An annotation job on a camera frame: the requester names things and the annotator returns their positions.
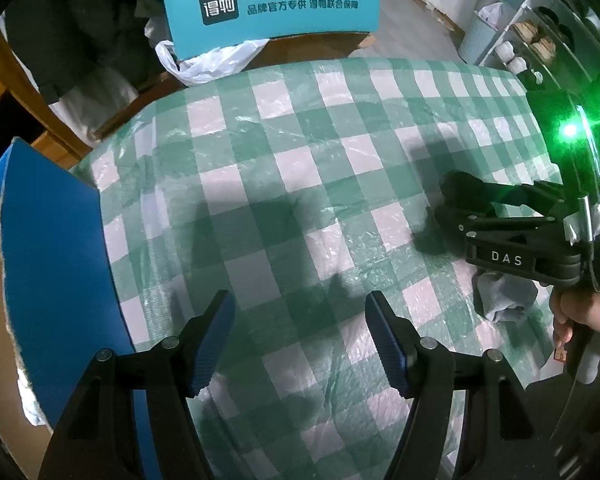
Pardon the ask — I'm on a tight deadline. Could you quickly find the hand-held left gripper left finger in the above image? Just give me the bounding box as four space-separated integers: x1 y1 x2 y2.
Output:
37 289 237 480

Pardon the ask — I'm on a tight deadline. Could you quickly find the dark jacket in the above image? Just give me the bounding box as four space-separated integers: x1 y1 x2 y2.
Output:
2 0 166 104

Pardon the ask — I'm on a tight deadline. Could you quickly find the wooden cabinet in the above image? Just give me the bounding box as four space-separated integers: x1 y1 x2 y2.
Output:
0 25 87 172

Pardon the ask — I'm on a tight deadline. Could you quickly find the light blue bin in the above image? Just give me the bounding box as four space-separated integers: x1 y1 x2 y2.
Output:
457 12 499 64

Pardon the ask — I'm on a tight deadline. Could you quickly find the white shelf rack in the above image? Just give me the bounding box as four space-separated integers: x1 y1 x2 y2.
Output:
475 0 600 97

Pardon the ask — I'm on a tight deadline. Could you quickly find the green checkered tablecloth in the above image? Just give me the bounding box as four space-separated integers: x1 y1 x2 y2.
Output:
70 57 576 480

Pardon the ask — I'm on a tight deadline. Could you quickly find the white plastic bag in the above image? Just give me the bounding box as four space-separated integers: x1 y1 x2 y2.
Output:
155 39 269 87

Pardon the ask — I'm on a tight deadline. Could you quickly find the blue cardboard box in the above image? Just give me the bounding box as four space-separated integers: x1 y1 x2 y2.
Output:
0 137 137 433

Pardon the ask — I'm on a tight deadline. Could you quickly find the teal printed cardboard box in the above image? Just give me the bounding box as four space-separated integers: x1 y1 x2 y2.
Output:
162 0 383 68

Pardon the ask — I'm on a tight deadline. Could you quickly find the white bin liner bag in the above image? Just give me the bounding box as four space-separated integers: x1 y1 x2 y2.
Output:
477 2 514 27

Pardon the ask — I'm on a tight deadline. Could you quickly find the white fabric bundle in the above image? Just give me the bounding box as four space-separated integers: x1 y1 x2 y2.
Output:
47 62 142 147

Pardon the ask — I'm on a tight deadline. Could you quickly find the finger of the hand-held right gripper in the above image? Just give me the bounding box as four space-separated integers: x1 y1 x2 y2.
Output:
437 204 564 236
440 170 574 216

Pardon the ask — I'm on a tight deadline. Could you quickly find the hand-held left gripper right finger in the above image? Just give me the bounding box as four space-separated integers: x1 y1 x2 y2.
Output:
364 290 556 480

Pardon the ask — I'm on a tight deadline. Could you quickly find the grey cloth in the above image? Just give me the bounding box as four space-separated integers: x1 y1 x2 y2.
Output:
472 270 539 324

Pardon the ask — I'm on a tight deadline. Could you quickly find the person's right hand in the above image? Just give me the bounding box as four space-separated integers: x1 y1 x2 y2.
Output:
550 287 600 377

